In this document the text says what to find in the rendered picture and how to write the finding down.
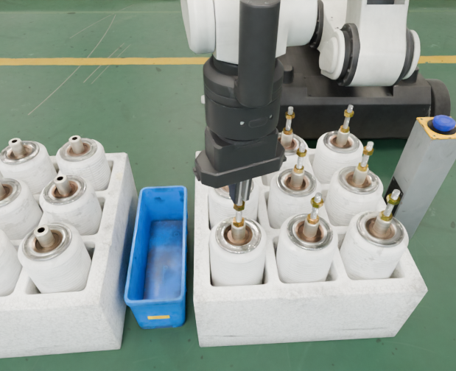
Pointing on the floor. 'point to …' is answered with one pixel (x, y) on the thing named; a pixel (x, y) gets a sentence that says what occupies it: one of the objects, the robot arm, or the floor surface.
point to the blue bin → (159, 258)
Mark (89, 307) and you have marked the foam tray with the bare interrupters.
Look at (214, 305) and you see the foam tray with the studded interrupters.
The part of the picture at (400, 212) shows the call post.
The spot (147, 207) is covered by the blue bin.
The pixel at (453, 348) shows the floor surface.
